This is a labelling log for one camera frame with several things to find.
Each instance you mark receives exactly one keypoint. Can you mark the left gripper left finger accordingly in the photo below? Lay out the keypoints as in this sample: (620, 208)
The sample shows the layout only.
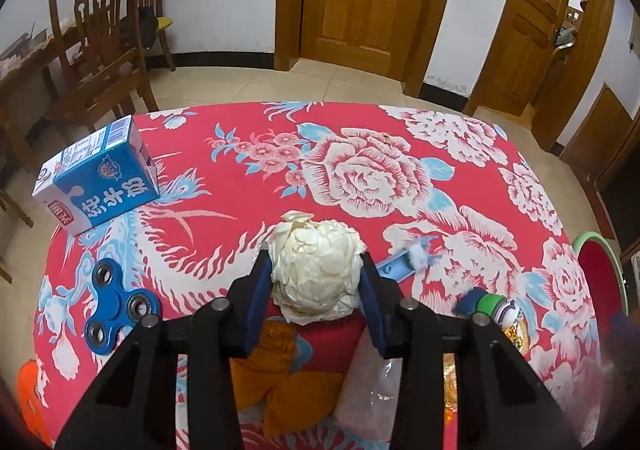
(250, 297)

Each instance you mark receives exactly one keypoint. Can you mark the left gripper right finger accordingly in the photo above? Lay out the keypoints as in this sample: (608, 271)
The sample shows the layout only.
(379, 297)

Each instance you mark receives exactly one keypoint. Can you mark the cream paper ball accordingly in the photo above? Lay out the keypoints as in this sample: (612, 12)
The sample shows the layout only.
(315, 268)

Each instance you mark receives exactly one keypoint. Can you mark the orange snack wrapper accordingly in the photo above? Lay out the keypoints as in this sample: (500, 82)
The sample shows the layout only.
(295, 373)

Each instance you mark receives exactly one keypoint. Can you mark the clear plastic bag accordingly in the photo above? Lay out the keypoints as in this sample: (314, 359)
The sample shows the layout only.
(367, 403)

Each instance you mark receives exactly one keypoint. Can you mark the small green-capped bottle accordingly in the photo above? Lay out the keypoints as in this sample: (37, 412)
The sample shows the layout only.
(492, 312)

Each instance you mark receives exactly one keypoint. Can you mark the blue toy skateboard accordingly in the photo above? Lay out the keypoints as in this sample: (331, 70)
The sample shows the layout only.
(416, 256)

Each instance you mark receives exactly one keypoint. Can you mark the red floral tablecloth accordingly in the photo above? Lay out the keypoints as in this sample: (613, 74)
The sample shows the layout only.
(163, 211)

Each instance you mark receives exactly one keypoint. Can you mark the blue fidget spinner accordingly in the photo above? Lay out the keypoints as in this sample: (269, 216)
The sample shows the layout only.
(116, 308)

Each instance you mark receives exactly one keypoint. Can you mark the blue white milk carton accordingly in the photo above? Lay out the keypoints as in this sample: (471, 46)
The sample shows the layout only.
(98, 178)

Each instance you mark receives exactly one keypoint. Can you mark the red bin green rim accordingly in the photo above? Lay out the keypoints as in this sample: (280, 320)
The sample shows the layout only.
(605, 279)

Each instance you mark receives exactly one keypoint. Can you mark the orange plastic stool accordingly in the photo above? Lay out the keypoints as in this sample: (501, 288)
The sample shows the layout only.
(30, 402)

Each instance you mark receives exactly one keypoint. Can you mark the open wooden door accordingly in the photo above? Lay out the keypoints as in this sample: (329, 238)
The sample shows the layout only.
(519, 56)

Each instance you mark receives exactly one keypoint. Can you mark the low wooden cabinet door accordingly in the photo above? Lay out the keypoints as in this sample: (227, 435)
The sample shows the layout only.
(600, 136)

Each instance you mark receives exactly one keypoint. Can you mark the wooden dining table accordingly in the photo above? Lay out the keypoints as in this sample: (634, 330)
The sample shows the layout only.
(28, 97)

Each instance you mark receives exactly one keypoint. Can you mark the front wooden chair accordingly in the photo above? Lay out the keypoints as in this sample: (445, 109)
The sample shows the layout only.
(99, 47)

